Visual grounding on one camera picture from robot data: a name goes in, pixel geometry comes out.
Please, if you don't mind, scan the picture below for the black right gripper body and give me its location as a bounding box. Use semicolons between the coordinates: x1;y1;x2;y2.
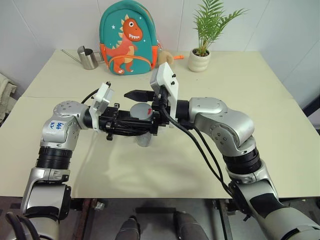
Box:
151;86;174;129

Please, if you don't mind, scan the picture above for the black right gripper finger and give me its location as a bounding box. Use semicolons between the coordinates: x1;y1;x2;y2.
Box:
150;111;162;137
123;89;154;102

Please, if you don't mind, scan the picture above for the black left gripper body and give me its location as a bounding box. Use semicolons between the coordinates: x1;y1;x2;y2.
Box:
98;104;121;141

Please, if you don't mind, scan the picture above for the clear plastic jar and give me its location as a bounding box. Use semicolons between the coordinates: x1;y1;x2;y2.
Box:
134;133;153;149

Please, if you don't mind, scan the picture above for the beige plush toy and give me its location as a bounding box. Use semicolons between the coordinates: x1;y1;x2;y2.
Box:
157;49;175;67

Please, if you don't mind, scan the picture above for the teal dinosaur backpack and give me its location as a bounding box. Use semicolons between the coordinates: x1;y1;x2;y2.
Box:
99;0;163;76

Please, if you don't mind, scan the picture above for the white ribbed plant pot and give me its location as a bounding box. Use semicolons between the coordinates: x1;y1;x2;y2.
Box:
187;47;212;73

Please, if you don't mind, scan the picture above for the steel watering can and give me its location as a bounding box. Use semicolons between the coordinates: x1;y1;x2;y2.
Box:
61;45;104;71

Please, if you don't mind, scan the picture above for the green palm plant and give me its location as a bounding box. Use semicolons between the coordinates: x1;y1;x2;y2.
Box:
192;0;249;57

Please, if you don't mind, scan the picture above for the dark rounded shape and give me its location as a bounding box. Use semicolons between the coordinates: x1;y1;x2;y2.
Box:
119;215;141;240
173;211;210;240

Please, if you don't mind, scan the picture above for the crumpled beige cloth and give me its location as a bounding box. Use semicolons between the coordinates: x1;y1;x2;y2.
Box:
0;72;19;127

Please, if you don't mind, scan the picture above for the dark furniture edge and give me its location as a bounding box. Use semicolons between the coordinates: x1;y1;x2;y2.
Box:
301;91;320;137

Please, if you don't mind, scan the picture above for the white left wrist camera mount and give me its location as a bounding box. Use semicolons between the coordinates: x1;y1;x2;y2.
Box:
89;81;115;132

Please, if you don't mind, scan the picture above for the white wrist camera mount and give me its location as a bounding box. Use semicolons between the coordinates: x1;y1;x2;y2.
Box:
89;81;115;132
149;62;180;124

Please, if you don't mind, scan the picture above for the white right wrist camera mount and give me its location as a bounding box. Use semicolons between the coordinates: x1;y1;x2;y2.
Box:
149;62;180;124

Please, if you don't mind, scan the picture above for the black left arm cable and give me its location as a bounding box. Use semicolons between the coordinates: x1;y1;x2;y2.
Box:
80;87;101;104

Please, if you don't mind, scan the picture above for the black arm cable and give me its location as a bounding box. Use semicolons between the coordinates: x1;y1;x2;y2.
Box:
80;87;101;104
159;103;235;193
178;121;232;188

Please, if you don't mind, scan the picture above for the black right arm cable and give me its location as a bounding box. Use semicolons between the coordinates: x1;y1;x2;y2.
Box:
159;103;235;193
178;121;232;188

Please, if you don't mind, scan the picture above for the black body cable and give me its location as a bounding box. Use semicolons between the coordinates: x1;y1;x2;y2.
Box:
5;211;41;240

